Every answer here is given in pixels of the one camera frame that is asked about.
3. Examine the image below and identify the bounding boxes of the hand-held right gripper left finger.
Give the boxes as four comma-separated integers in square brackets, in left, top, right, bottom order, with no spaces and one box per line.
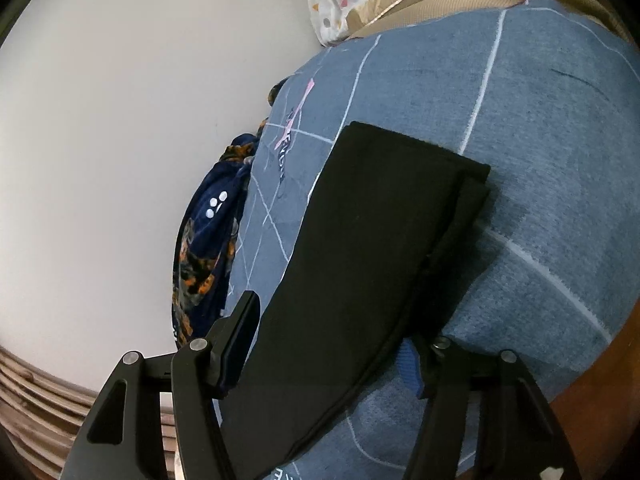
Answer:
[60,290,262,480]

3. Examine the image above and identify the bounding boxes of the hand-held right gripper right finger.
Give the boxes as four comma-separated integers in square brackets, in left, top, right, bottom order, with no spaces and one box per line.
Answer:
[399,336,583,480]

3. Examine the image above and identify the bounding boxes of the black pants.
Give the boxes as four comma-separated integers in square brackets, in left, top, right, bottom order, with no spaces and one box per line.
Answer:
[220,121,492,480]

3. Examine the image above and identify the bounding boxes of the navy printed fleece blanket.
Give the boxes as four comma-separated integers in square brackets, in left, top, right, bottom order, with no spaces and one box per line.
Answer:
[171,77,292,352]

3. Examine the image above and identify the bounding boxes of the blue checked bed sheet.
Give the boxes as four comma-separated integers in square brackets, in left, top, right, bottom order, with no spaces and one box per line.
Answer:
[212,0,640,480]

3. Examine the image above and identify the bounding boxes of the brown wooden bed frame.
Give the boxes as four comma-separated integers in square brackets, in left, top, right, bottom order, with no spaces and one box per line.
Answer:
[450,295,640,480]

